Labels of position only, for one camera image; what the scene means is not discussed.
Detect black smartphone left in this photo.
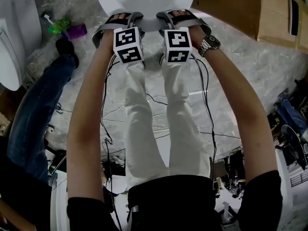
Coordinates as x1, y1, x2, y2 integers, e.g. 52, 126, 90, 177
288, 0, 300, 37

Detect silver wristwatch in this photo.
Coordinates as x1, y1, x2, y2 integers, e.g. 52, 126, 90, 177
197, 34, 221, 57

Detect large cardboard box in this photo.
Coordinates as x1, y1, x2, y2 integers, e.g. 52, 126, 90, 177
190, 0, 308, 49

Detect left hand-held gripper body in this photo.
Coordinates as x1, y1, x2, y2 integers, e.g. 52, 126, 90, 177
92, 11, 146, 64

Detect person's black shirt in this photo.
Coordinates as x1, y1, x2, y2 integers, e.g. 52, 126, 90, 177
66, 169, 283, 231

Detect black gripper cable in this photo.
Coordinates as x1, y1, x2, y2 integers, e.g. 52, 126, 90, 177
100, 55, 122, 231
190, 54, 218, 194

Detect person's white trousers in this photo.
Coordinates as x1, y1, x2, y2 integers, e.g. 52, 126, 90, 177
121, 54, 212, 192

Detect person's right hand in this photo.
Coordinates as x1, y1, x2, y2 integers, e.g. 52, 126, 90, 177
167, 8, 206, 51

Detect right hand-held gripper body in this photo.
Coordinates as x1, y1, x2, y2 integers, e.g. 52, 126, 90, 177
158, 8, 212, 64

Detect small cardboard box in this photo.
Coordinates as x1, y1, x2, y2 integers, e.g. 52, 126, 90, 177
0, 85, 27, 134

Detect person's right forearm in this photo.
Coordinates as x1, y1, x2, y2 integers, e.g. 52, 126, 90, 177
197, 48, 280, 185

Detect person's left forearm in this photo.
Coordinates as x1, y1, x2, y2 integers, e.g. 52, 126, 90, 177
66, 30, 116, 203

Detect person's left hand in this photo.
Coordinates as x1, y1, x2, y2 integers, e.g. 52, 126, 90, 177
112, 13, 132, 21

